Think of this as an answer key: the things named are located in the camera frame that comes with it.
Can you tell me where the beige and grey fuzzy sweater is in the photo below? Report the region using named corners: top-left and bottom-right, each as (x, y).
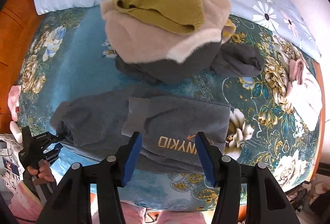
top-left (101, 0), bottom-right (231, 85)

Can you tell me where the pink folded garment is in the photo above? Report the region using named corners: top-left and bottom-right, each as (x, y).
top-left (286, 59), bottom-right (323, 131)

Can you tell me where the dark grey garment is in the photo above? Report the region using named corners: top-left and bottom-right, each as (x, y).
top-left (210, 43), bottom-right (265, 77)

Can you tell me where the person's left hand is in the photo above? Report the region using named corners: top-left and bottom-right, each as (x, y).
top-left (27, 160), bottom-right (55, 182)

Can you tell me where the mustard yellow knit sweater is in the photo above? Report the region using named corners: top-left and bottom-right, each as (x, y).
top-left (112, 0), bottom-right (205, 34)

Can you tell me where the grey sweatshirt with gold print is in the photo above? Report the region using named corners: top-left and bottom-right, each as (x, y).
top-left (50, 85), bottom-right (230, 174)

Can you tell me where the orange wooden bed frame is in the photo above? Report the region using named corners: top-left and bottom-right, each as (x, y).
top-left (1, 0), bottom-right (43, 133)

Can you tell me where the teal floral bed blanket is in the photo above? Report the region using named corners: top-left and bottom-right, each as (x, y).
top-left (18, 7), bottom-right (319, 211)

